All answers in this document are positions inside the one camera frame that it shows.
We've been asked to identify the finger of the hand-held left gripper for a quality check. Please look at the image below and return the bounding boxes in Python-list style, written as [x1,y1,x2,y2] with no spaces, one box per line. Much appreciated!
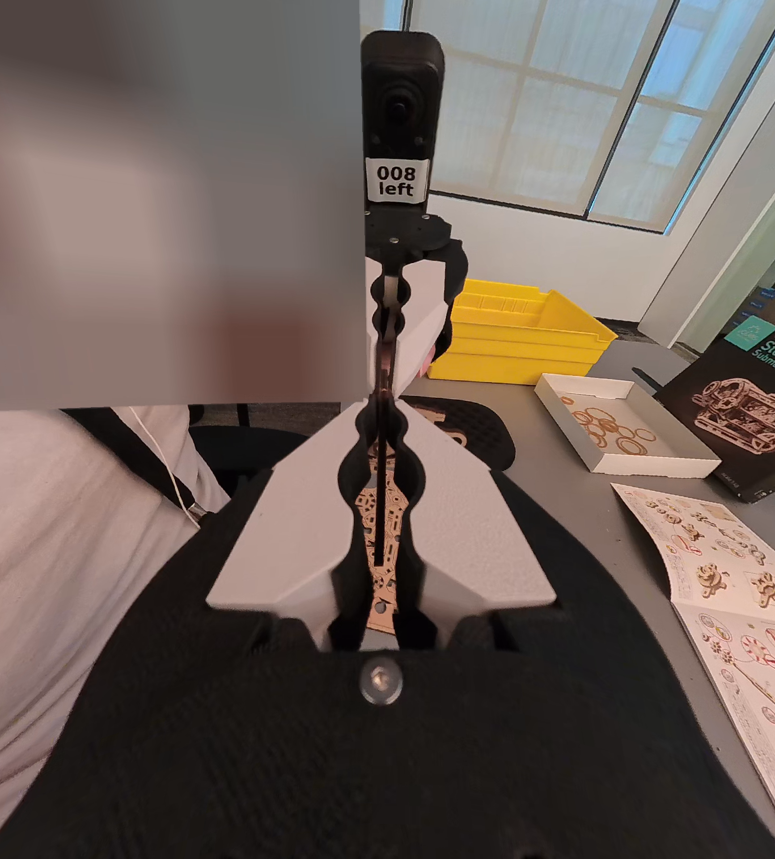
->
[365,268,395,398]
[387,258,455,400]

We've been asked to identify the white cardboard tray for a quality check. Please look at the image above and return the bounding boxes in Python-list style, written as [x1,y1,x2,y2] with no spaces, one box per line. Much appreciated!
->
[535,372,722,479]

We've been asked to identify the large grid window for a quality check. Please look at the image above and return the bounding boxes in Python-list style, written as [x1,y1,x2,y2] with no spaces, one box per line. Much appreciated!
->
[404,0,775,236]

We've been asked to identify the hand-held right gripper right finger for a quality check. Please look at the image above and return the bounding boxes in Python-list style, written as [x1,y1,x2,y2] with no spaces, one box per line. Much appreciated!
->
[387,399,557,652]

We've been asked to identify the black printed model kit box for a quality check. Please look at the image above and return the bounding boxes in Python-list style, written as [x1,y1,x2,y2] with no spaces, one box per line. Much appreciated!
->
[652,315,775,504]

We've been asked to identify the yellow plastic bin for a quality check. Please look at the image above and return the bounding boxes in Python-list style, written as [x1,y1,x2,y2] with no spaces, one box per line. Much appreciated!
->
[428,278,619,387]

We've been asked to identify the wooden ring parts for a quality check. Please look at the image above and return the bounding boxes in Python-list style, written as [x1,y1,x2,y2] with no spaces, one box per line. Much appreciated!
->
[560,395,658,452]

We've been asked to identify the illustrated instruction booklet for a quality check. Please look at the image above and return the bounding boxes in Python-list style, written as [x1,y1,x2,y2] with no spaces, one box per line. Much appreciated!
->
[610,482,775,859]

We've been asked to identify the thin wooden model part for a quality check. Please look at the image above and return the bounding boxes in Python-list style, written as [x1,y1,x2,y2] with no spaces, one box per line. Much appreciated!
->
[373,322,395,566]

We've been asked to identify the black shoulder strap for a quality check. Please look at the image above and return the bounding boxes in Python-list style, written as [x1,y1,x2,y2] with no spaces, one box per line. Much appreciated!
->
[60,407,215,532]

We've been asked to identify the thin white cable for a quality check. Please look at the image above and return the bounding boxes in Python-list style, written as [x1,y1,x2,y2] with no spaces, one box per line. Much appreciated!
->
[127,406,212,526]

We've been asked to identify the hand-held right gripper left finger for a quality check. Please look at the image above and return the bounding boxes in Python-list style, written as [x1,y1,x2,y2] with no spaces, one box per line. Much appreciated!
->
[206,399,378,652]

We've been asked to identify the laser-cut wooden parts sheet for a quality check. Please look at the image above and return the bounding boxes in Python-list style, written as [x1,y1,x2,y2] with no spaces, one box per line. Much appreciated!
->
[354,456,406,635]

